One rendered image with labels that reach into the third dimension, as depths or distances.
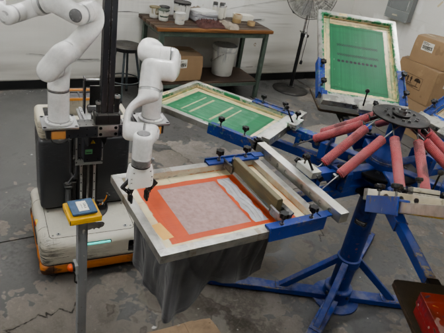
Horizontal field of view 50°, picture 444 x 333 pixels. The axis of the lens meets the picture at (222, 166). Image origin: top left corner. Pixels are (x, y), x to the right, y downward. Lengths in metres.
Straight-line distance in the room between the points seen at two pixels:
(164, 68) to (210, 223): 0.66
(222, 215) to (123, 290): 1.15
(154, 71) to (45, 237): 1.44
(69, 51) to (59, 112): 0.33
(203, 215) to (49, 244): 1.17
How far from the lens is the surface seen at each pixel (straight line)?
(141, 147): 1.77
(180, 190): 2.18
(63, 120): 2.28
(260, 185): 2.14
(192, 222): 1.99
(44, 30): 5.57
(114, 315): 2.89
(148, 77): 1.88
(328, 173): 2.43
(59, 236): 2.97
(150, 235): 1.84
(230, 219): 2.05
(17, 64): 5.64
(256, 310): 3.04
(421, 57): 6.14
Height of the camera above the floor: 2.13
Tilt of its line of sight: 29 degrees down
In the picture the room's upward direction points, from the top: 10 degrees clockwise
